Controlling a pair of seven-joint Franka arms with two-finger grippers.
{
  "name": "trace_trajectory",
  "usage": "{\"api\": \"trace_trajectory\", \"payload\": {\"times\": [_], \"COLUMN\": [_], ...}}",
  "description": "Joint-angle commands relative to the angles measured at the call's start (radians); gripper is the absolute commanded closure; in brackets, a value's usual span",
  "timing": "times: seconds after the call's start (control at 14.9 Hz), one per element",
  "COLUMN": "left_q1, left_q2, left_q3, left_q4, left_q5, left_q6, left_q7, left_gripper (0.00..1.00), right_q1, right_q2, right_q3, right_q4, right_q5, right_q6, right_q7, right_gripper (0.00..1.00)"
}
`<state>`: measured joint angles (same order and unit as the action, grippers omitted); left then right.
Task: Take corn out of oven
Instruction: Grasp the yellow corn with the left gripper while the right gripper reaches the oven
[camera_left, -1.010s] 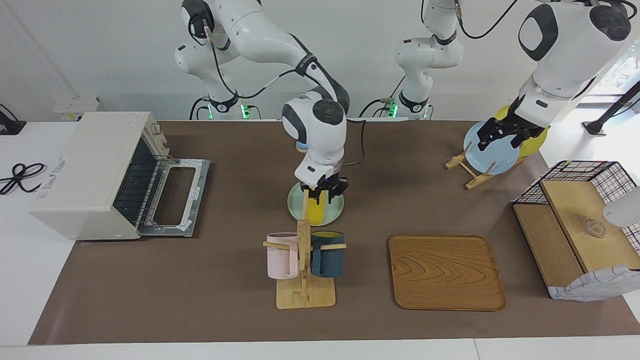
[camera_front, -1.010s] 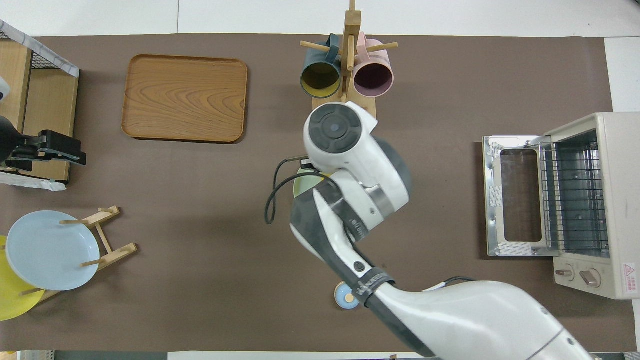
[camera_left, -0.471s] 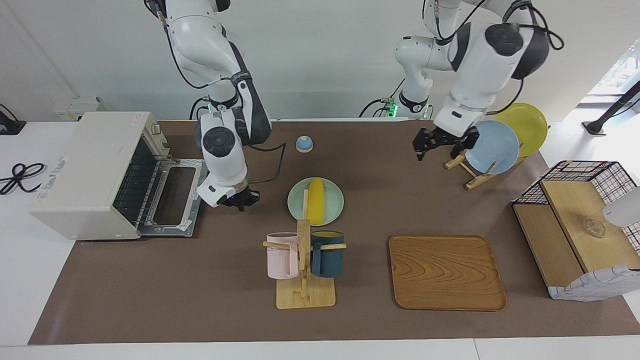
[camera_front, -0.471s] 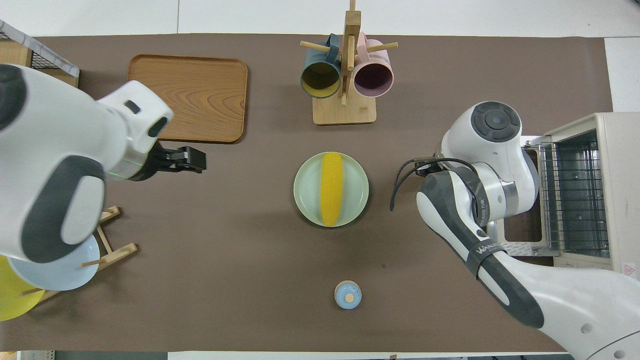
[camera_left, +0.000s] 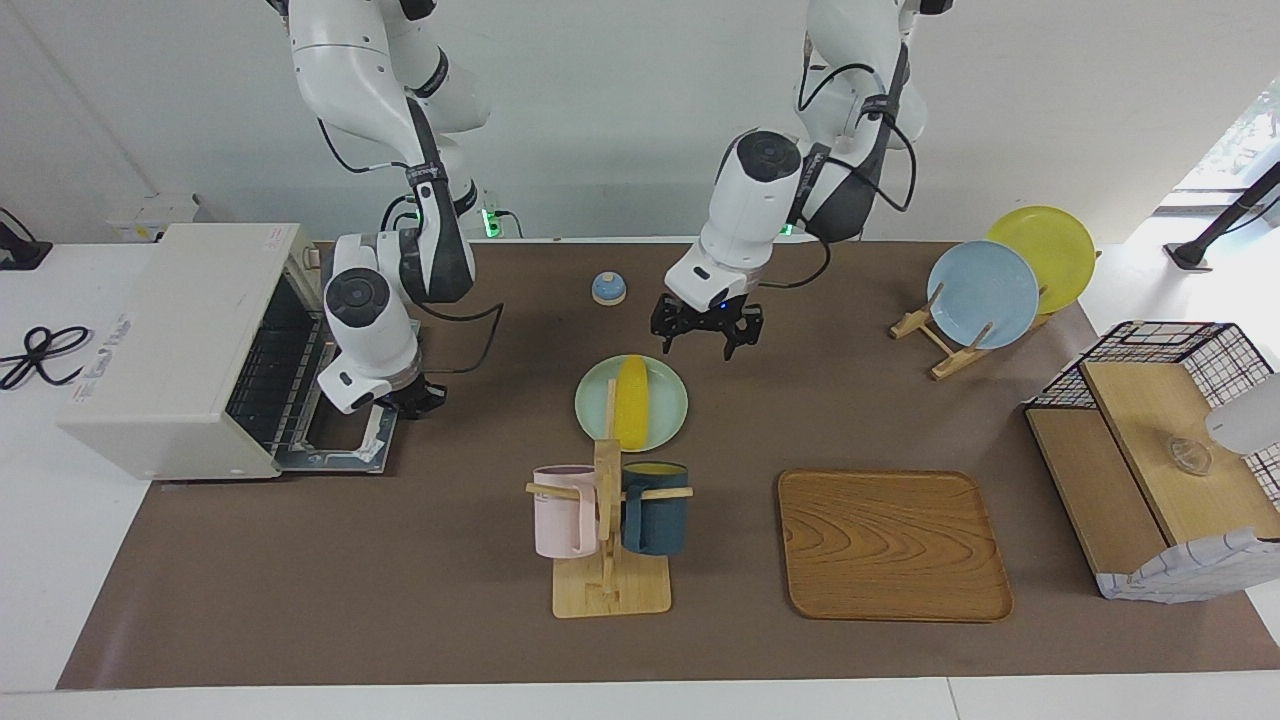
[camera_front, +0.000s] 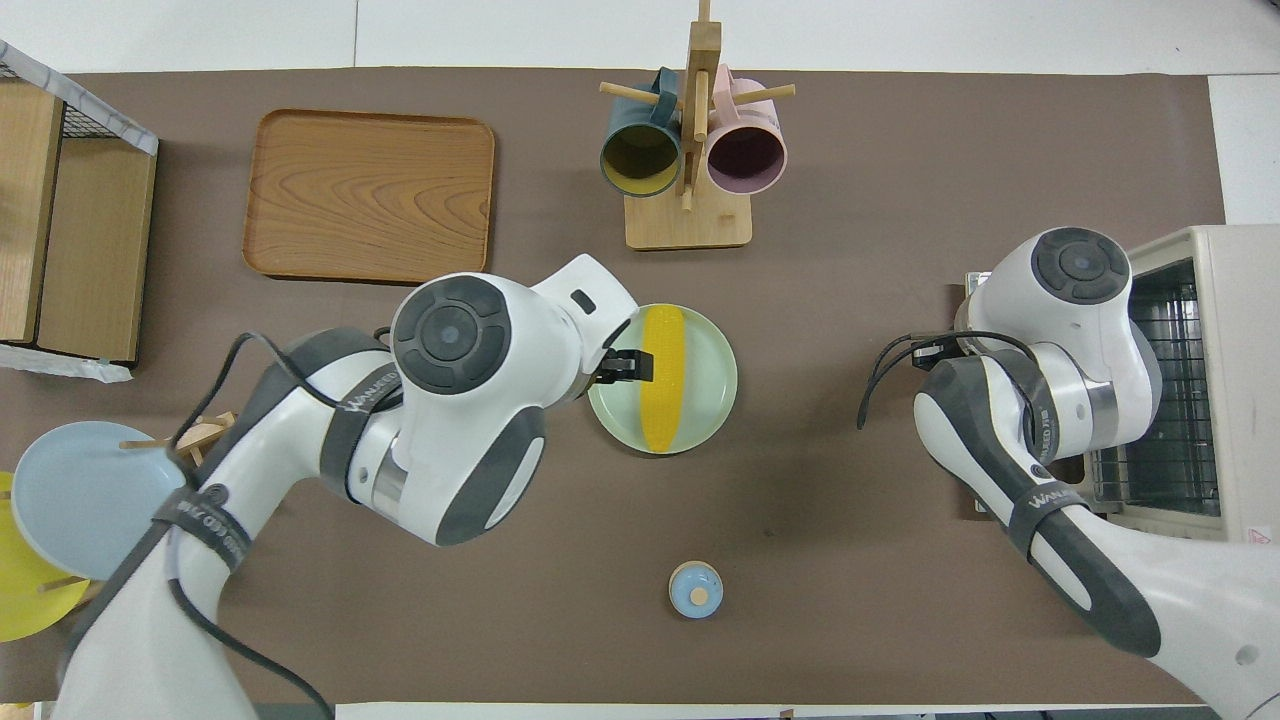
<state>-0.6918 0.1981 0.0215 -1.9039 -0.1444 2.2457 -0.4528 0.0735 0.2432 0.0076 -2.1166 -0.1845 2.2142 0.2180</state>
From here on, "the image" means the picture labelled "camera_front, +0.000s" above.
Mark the yellow corn cob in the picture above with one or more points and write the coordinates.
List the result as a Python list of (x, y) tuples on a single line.
[(662, 400)]

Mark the brown table mat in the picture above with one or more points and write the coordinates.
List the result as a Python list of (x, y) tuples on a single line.
[(820, 450)]

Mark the wooden tray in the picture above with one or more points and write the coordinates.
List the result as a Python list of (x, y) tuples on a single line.
[(370, 195)]

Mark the pink mug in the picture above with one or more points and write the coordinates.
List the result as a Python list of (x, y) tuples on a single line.
[(745, 160)]

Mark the yellow plate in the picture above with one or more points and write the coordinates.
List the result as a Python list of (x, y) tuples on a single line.
[(25, 610)]

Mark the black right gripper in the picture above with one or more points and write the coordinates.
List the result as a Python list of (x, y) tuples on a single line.
[(938, 351)]

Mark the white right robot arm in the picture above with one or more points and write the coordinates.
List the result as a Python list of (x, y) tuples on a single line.
[(1080, 400)]

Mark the dark teal mug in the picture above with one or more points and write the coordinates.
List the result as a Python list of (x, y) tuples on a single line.
[(640, 160)]

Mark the light blue plate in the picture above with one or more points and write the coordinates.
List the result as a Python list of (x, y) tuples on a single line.
[(80, 500)]

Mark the wooden mug rack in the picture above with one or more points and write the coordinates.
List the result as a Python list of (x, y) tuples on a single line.
[(690, 225)]

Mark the wooden plate rack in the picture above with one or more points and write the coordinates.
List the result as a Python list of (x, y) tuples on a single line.
[(205, 432)]

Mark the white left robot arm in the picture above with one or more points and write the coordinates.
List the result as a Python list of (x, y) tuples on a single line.
[(450, 400)]

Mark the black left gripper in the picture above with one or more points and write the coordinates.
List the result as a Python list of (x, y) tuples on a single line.
[(598, 378)]

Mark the white toaster oven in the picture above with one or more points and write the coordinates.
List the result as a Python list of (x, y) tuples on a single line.
[(1245, 350)]

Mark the pale green plate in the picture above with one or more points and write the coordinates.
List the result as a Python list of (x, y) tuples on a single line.
[(710, 380)]

